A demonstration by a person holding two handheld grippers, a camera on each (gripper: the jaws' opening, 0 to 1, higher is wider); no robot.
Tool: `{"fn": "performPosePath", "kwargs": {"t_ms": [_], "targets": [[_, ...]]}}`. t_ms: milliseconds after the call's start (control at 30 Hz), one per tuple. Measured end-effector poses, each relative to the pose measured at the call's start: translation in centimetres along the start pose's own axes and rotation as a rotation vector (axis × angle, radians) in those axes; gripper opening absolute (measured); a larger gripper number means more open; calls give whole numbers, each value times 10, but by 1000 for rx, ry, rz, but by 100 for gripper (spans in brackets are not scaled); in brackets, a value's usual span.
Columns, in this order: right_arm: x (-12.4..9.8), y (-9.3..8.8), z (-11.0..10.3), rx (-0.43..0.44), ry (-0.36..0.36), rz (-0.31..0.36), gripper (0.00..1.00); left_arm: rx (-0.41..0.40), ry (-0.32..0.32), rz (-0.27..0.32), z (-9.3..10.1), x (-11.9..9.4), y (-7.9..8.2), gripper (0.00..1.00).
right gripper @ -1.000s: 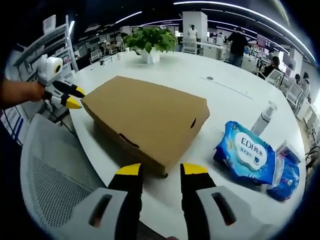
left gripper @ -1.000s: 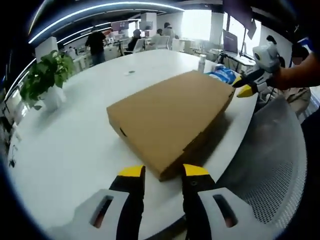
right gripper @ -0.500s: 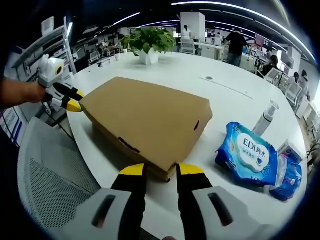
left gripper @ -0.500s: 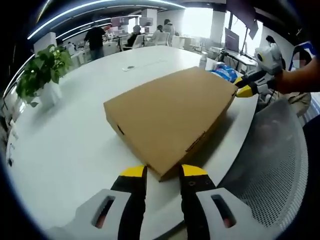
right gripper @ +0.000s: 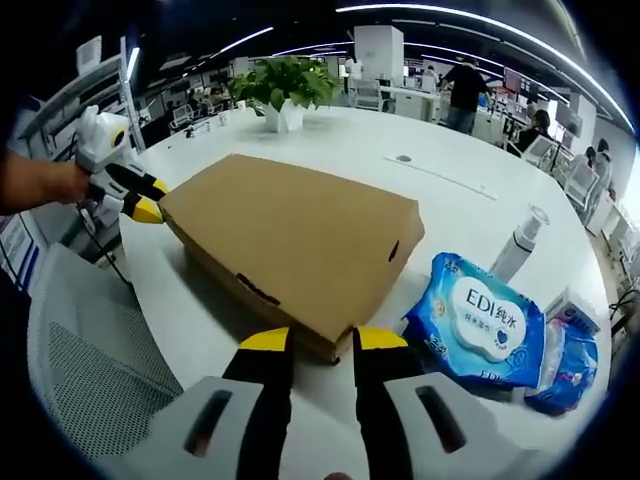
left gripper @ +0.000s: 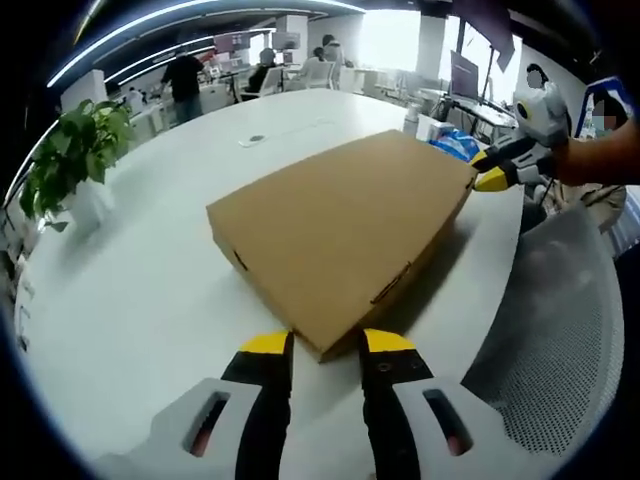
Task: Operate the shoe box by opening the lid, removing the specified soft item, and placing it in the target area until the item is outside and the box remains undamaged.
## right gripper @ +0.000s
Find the blue wet wipes pack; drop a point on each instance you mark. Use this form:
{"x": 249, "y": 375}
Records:
{"x": 480, "y": 320}

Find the small white blue box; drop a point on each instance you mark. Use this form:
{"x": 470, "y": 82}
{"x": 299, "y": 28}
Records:
{"x": 572, "y": 310}

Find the person's left hand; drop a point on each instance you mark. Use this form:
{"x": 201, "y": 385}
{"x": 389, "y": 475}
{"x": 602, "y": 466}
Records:
{"x": 70, "y": 182}

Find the white spray bottle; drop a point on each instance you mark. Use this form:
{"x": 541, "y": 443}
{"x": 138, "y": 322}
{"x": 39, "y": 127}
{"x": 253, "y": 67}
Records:
{"x": 517, "y": 245}

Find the person's right hand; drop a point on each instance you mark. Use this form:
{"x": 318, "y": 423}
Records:
{"x": 337, "y": 476}

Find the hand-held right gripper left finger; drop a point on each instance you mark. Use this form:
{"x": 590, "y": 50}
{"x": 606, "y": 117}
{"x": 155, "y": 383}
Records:
{"x": 225, "y": 430}

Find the white table socket panel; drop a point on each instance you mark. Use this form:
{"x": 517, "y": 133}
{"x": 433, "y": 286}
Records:
{"x": 440, "y": 172}

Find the brown cardboard shoe box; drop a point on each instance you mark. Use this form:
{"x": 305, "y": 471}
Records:
{"x": 290, "y": 230}

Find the potted green plant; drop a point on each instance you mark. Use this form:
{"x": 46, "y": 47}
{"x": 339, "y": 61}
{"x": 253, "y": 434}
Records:
{"x": 285, "y": 85}

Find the wall monitor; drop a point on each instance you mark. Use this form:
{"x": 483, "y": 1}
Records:
{"x": 513, "y": 80}

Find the white office chair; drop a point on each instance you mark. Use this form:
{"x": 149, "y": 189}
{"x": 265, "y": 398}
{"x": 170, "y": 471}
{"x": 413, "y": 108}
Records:
{"x": 540, "y": 152}
{"x": 367, "y": 95}
{"x": 582, "y": 185}

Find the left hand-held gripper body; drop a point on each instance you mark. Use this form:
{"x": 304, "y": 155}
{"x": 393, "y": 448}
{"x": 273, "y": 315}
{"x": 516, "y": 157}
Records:
{"x": 102, "y": 140}

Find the white metal rack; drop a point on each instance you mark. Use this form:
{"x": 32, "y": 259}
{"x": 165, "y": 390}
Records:
{"x": 127, "y": 75}

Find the blue flowered tissue pack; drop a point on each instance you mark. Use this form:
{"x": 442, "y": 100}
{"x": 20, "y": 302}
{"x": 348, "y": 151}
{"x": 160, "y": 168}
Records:
{"x": 570, "y": 370}

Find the grey mesh office chair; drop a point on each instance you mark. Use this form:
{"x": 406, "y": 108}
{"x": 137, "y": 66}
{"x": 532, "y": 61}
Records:
{"x": 90, "y": 360}

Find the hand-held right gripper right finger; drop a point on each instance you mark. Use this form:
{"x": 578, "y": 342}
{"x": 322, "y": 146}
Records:
{"x": 400, "y": 430}

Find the long ceiling light strip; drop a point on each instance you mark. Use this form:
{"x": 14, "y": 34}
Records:
{"x": 380, "y": 7}

